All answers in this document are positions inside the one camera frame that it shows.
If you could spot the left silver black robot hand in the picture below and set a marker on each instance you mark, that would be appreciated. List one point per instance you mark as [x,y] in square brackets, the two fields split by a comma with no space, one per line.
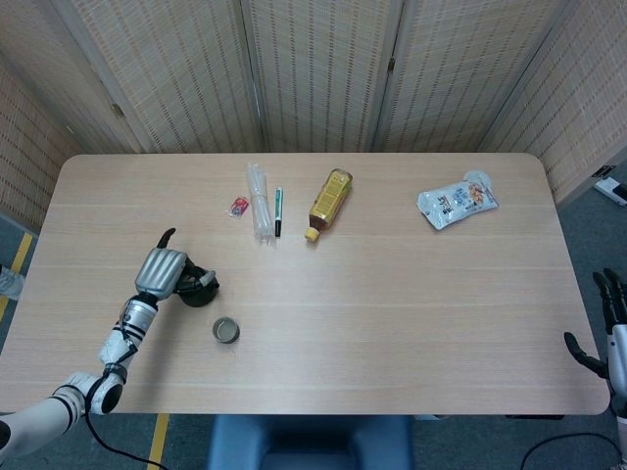
[159,271]

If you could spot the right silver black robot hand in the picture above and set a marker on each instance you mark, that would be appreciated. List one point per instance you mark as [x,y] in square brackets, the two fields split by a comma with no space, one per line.
[621,362]

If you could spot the black teapot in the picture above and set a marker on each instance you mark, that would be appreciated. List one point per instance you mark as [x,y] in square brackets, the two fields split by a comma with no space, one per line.
[198,298]

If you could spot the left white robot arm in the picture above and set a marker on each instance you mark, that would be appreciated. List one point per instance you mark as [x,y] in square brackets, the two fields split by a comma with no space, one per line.
[115,343]

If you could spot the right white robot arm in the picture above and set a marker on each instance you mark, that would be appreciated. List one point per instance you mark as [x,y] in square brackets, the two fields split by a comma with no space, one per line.
[623,433]

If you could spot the blue robot base seat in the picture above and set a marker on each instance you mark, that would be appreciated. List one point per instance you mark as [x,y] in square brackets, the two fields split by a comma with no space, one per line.
[308,440]

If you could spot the small grey cup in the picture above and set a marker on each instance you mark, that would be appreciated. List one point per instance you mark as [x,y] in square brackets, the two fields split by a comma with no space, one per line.
[225,332]

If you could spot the red candy wrapper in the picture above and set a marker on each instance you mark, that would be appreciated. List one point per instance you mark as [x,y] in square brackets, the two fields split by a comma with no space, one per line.
[239,205]

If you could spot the clear plastic straw bundle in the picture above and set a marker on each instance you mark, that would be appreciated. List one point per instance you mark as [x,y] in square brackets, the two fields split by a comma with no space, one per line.
[259,205]

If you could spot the green black marker pen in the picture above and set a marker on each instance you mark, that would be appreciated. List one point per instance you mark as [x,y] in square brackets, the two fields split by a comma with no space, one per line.
[278,210]

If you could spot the yellow floor tape strip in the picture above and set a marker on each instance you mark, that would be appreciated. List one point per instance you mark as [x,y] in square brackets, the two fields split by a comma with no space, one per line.
[23,249]
[158,440]

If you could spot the black power adapter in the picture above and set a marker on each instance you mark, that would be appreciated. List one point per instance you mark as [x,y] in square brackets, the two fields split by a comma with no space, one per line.
[622,193]

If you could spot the white power strip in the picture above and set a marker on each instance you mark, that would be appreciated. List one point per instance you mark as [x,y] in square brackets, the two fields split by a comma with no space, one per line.
[607,186]

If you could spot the woven folding screen panel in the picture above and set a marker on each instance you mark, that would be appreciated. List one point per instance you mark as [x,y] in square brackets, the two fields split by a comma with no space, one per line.
[588,98]
[323,73]
[186,73]
[59,73]
[455,73]
[24,147]

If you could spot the yellow tea bottle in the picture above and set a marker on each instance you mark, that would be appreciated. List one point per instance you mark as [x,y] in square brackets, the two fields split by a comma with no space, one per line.
[329,198]

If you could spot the white snack pouch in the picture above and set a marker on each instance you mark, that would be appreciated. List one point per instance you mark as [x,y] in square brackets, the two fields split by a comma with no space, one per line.
[455,201]

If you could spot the black screen foot bracket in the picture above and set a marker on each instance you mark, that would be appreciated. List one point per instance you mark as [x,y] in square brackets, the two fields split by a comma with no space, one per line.
[603,171]

